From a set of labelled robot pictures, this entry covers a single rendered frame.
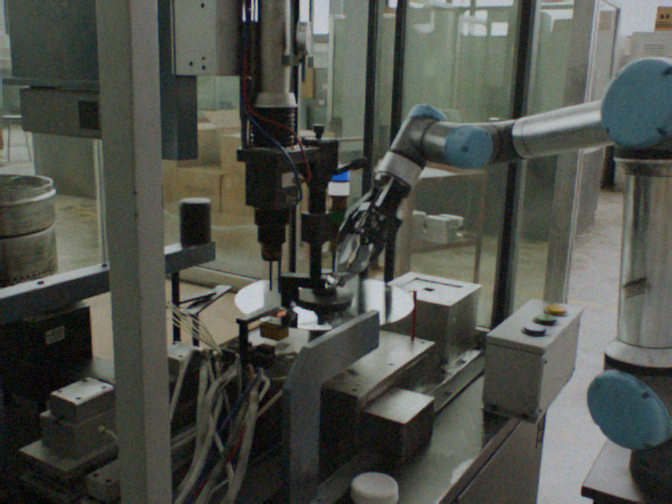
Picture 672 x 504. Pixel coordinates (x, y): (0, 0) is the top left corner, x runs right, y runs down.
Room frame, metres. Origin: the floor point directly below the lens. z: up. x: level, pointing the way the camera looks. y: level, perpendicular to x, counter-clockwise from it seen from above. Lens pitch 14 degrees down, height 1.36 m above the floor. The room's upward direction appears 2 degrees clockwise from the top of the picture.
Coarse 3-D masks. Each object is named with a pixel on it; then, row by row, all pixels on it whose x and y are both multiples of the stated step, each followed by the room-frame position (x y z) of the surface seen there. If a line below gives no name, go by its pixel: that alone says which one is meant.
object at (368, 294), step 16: (256, 288) 1.35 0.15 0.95; (272, 288) 1.35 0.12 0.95; (352, 288) 1.37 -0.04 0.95; (368, 288) 1.37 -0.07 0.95; (384, 288) 1.37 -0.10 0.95; (240, 304) 1.25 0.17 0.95; (256, 304) 1.25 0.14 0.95; (272, 304) 1.26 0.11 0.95; (352, 304) 1.27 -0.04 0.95; (368, 304) 1.27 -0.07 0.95; (384, 304) 1.27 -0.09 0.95; (400, 304) 1.28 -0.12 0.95; (272, 320) 1.17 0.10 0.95; (288, 320) 1.17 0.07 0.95; (304, 320) 1.17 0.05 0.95; (320, 320) 1.18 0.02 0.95; (336, 320) 1.18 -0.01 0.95; (384, 320) 1.18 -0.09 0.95
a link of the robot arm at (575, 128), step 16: (544, 112) 1.30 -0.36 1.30; (560, 112) 1.26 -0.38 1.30; (576, 112) 1.23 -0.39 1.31; (592, 112) 1.20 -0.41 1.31; (496, 128) 1.34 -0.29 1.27; (512, 128) 1.33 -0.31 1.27; (528, 128) 1.30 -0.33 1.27; (544, 128) 1.27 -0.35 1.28; (560, 128) 1.24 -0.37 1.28; (576, 128) 1.22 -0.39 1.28; (592, 128) 1.19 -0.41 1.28; (512, 144) 1.32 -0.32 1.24; (528, 144) 1.30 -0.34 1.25; (544, 144) 1.27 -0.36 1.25; (560, 144) 1.25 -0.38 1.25; (576, 144) 1.23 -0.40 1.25; (592, 144) 1.21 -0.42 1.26; (608, 144) 1.20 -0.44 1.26; (496, 160) 1.34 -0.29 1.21; (512, 160) 1.35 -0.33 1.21
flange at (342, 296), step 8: (304, 288) 1.32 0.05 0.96; (312, 288) 1.32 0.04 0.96; (328, 288) 1.28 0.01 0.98; (336, 288) 1.29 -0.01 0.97; (344, 288) 1.33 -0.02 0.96; (304, 296) 1.28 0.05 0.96; (312, 296) 1.27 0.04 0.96; (320, 296) 1.27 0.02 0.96; (328, 296) 1.27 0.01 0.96; (336, 296) 1.28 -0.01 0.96; (344, 296) 1.28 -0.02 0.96; (352, 296) 1.29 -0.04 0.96; (304, 304) 1.25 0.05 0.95; (312, 304) 1.24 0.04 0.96; (320, 304) 1.24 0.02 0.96; (328, 304) 1.24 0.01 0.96; (336, 304) 1.25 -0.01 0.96; (344, 304) 1.25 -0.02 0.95
